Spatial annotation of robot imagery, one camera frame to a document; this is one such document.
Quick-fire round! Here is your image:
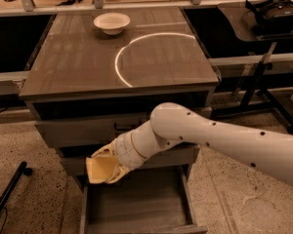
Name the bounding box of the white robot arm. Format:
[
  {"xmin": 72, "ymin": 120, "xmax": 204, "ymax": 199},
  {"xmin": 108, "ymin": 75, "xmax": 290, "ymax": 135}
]
[{"xmin": 86, "ymin": 102, "xmax": 293, "ymax": 186}]

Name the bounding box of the grey middle drawer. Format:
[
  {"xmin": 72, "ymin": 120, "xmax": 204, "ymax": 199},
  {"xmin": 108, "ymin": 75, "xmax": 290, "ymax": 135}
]
[{"xmin": 60, "ymin": 143, "xmax": 199, "ymax": 176}]

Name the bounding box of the grey bottom drawer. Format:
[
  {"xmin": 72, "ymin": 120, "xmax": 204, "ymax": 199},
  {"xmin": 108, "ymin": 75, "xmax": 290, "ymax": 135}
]
[{"xmin": 79, "ymin": 166, "xmax": 207, "ymax": 234}]

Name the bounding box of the grey top drawer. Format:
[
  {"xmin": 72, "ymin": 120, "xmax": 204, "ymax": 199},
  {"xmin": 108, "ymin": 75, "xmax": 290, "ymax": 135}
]
[{"xmin": 36, "ymin": 112, "xmax": 150, "ymax": 148}]

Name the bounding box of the black stand leg left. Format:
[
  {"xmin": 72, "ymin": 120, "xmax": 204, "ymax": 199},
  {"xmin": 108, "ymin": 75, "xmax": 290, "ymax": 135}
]
[{"xmin": 0, "ymin": 162, "xmax": 32, "ymax": 214}]

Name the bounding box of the dark side table on stand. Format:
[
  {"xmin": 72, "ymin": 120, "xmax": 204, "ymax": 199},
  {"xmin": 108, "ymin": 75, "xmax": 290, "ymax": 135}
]
[{"xmin": 212, "ymin": 3, "xmax": 293, "ymax": 135}]

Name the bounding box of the black VR headset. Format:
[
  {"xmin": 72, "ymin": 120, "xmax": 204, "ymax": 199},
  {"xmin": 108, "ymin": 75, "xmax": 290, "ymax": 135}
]
[{"xmin": 245, "ymin": 0, "xmax": 293, "ymax": 33}]

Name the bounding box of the grey drawer cabinet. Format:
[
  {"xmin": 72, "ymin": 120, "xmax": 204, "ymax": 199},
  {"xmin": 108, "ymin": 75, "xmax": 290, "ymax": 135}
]
[{"xmin": 19, "ymin": 6, "xmax": 221, "ymax": 187}]

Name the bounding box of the grey drawer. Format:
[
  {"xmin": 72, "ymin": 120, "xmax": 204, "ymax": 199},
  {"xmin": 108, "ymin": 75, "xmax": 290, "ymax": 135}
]
[
  {"xmin": 79, "ymin": 166, "xmax": 207, "ymax": 234},
  {"xmin": 60, "ymin": 143, "xmax": 199, "ymax": 176},
  {"xmin": 36, "ymin": 112, "xmax": 150, "ymax": 148}
]

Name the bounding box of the yellow sponge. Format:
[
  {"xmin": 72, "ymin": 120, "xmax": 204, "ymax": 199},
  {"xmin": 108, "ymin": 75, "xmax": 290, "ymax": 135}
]
[{"xmin": 86, "ymin": 157, "xmax": 118, "ymax": 184}]

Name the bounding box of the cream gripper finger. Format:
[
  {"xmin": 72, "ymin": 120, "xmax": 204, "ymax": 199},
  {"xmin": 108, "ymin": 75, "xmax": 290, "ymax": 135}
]
[
  {"xmin": 105, "ymin": 164, "xmax": 131, "ymax": 184},
  {"xmin": 91, "ymin": 144, "xmax": 113, "ymax": 158}
]

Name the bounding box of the white bowl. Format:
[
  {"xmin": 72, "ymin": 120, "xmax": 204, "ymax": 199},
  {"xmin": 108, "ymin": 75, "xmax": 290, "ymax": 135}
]
[{"xmin": 94, "ymin": 13, "xmax": 131, "ymax": 35}]

